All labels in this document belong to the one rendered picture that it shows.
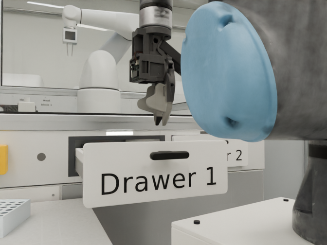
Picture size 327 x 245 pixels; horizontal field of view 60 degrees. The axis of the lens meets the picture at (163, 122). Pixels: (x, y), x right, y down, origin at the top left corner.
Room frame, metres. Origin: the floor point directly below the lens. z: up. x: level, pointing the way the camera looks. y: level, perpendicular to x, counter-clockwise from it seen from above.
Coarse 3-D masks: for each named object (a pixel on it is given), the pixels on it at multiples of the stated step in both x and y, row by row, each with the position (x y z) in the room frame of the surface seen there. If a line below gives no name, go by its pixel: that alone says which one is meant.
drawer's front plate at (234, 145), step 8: (176, 136) 0.90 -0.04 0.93; (184, 136) 0.91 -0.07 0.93; (192, 136) 0.92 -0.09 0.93; (200, 136) 0.93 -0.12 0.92; (208, 136) 0.94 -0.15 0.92; (232, 144) 0.98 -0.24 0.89; (240, 144) 0.99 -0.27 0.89; (232, 152) 0.98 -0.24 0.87; (232, 160) 0.98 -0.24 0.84; (240, 160) 0.99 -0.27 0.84
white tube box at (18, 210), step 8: (0, 200) 0.62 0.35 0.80; (8, 200) 0.62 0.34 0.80; (16, 200) 0.62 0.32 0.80; (24, 200) 0.62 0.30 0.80; (0, 208) 0.56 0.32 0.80; (8, 208) 0.56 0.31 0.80; (16, 208) 0.55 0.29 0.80; (24, 208) 0.59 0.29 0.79; (0, 216) 0.50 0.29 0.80; (8, 216) 0.52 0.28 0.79; (16, 216) 0.55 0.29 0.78; (24, 216) 0.59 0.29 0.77; (0, 224) 0.50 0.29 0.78; (8, 224) 0.52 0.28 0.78; (16, 224) 0.55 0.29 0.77; (0, 232) 0.50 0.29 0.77; (8, 232) 0.52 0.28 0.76
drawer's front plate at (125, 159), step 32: (96, 160) 0.49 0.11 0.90; (128, 160) 0.51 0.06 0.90; (160, 160) 0.53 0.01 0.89; (192, 160) 0.56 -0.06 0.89; (224, 160) 0.59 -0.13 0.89; (96, 192) 0.49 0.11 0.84; (128, 192) 0.51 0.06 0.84; (160, 192) 0.53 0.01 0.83; (192, 192) 0.56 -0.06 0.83; (224, 192) 0.59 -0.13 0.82
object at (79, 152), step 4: (76, 148) 0.81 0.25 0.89; (80, 148) 0.82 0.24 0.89; (76, 152) 0.78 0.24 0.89; (80, 152) 0.70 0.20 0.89; (76, 156) 0.78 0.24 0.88; (80, 156) 0.69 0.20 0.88; (76, 160) 0.75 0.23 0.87; (80, 160) 0.69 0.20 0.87; (76, 164) 0.75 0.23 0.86; (80, 164) 0.67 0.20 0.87; (76, 168) 0.75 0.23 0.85; (80, 168) 0.67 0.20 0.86; (80, 172) 0.67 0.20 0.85; (80, 176) 0.69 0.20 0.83
